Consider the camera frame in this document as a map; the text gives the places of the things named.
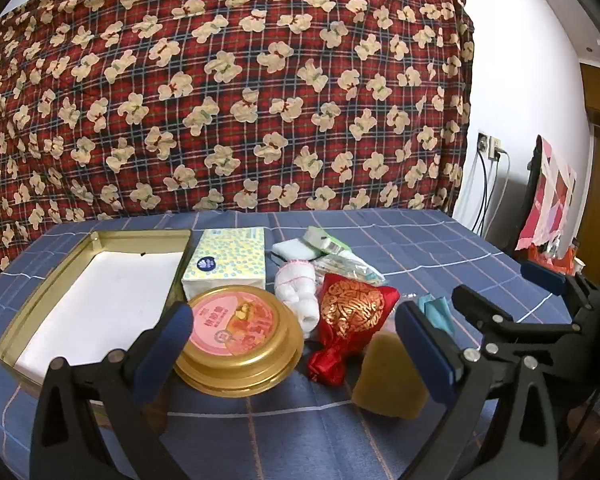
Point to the red plastic bag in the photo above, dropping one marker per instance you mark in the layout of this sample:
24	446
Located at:
555	260

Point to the teal small packet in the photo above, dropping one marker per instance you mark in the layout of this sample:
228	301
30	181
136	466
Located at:
437	312

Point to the gold rectangular tin box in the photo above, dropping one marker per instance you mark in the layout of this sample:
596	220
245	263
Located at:
95	290

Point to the yellow dotted tissue box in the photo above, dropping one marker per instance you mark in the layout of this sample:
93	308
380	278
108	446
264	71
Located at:
225	260

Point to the white wall socket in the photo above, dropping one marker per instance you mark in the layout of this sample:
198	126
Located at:
490	145

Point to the pink-trimmed white towel roll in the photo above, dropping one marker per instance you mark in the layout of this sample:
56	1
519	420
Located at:
295	277

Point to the bag of cotton swabs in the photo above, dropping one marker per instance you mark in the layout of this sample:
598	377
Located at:
345	265

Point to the black frame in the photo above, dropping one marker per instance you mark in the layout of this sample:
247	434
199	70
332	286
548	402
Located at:
532	175

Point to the white sponge block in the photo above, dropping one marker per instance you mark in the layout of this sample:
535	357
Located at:
290	249

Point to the yellow sponge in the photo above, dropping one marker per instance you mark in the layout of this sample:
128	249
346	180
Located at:
385	380

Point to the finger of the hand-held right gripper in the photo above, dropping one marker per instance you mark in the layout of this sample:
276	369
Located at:
480	310
542	275

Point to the red gold-embroidered pouch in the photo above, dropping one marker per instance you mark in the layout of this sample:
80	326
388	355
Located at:
350	310

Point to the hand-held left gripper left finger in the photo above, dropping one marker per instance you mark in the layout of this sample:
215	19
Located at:
165	340

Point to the round gold tin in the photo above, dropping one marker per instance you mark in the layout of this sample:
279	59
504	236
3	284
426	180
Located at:
235	330

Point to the pink patchwork cloth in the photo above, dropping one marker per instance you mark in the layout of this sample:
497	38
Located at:
550	195

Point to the blue plaid bed sheet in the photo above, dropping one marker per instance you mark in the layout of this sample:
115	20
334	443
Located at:
290	435

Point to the red plaid bear-print blanket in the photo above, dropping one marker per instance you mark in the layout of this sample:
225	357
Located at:
230	110

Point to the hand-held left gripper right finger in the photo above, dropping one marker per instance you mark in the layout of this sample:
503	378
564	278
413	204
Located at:
425	355

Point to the green tissue packet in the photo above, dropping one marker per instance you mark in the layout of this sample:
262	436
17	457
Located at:
325	240

